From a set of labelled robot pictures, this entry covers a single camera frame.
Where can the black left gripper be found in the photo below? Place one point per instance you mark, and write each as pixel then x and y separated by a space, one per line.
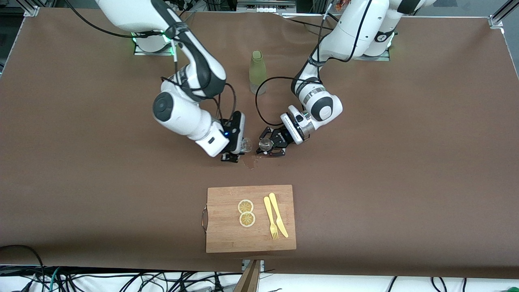
pixel 280 138

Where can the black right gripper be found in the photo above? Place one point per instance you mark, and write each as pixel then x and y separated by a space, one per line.
pixel 229 157

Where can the steel jigger measuring cup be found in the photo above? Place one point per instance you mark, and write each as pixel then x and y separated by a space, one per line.
pixel 265 144

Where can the clear glass shaker cup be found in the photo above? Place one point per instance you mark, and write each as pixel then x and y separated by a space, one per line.
pixel 246 145

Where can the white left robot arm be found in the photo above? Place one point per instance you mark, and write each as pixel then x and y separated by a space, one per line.
pixel 357 28

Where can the spilled liquid puddle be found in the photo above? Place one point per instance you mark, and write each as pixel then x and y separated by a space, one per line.
pixel 250 161

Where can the yellow lemon slice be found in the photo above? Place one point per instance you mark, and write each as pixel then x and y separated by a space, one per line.
pixel 247 219
pixel 245 206

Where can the yellow plastic fork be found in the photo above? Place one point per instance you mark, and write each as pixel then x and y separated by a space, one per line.
pixel 269 213

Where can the yellow plastic knife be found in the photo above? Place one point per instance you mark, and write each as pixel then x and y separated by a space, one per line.
pixel 279 215

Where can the green sleeved glass bottle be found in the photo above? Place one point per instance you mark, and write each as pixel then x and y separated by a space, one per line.
pixel 257 69

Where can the wooden cutting board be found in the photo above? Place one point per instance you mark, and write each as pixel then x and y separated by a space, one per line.
pixel 227 235

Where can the brown table cover sheet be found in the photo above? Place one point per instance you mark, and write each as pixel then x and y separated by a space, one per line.
pixel 121 202

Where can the grey power strip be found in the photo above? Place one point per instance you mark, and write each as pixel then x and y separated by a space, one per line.
pixel 265 6

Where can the small metal bracket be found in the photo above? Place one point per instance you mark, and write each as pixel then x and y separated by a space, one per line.
pixel 261 264

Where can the wooden post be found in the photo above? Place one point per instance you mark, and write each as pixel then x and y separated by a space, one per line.
pixel 248 282

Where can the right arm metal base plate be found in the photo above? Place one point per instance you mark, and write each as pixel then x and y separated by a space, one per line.
pixel 146 50

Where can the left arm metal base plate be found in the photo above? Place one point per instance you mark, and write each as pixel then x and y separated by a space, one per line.
pixel 381 58

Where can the aluminium frame profile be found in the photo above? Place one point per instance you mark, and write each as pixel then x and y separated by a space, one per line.
pixel 32 8
pixel 502 14

